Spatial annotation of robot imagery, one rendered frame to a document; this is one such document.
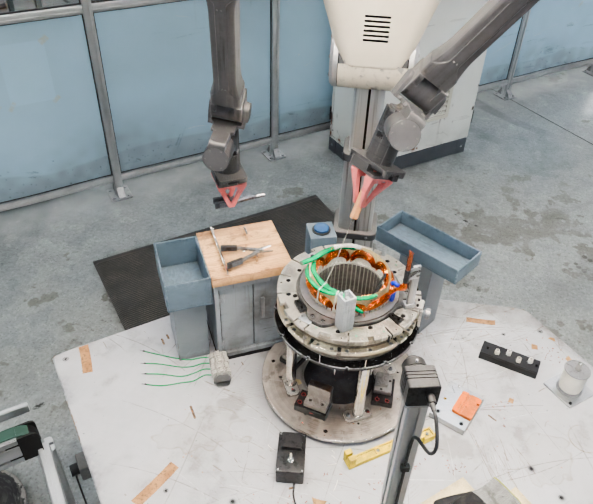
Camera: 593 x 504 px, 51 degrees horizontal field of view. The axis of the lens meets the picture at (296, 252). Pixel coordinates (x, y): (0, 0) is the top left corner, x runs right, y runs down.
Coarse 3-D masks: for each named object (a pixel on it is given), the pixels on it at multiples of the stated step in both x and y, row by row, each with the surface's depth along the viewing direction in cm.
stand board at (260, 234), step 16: (256, 224) 160; (272, 224) 160; (208, 240) 154; (224, 240) 154; (240, 240) 155; (256, 240) 155; (272, 240) 155; (208, 256) 149; (224, 256) 150; (240, 256) 150; (272, 256) 150; (288, 256) 150; (224, 272) 145; (240, 272) 145; (256, 272) 146; (272, 272) 147
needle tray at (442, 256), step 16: (384, 224) 163; (400, 224) 169; (416, 224) 165; (384, 240) 161; (400, 240) 157; (416, 240) 163; (432, 240) 164; (448, 240) 160; (400, 256) 162; (416, 256) 156; (432, 256) 152; (448, 256) 158; (464, 256) 158; (480, 256) 155; (432, 272) 157; (448, 272) 150; (464, 272) 152; (432, 288) 162; (432, 304) 168; (432, 320) 174
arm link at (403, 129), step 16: (400, 80) 114; (400, 96) 112; (400, 112) 111; (416, 112) 108; (432, 112) 114; (384, 128) 112; (400, 128) 107; (416, 128) 107; (400, 144) 108; (416, 144) 108
